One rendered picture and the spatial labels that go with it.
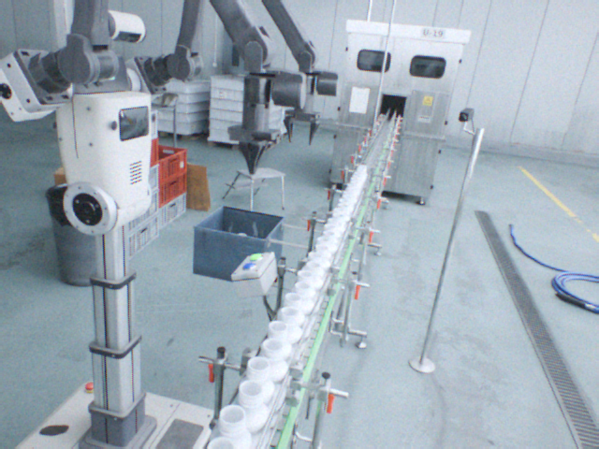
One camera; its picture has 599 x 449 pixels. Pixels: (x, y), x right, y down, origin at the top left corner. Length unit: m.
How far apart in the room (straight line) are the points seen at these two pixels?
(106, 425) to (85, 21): 1.30
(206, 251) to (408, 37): 4.39
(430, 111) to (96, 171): 4.92
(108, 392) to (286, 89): 1.22
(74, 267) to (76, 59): 2.44
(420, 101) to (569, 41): 6.34
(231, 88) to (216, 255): 6.15
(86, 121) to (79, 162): 0.12
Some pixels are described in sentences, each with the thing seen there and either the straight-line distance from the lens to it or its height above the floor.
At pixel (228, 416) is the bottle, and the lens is 0.72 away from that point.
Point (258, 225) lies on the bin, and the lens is 2.12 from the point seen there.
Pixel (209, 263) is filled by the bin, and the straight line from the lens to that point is 1.93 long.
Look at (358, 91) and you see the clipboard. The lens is 5.85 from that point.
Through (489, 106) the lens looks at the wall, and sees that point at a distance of 11.50.
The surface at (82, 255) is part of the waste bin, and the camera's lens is 3.34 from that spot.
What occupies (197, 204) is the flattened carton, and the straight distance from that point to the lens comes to 4.89.
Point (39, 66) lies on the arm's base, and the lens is 1.16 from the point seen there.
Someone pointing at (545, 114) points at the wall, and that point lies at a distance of 11.74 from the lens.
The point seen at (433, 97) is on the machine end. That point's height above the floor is 1.34.
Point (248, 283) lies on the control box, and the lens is 1.18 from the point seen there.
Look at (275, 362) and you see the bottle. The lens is 0.83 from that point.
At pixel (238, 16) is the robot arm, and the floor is 1.70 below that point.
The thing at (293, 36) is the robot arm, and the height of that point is 1.70.
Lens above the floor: 1.65
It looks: 21 degrees down
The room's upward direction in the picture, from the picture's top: 7 degrees clockwise
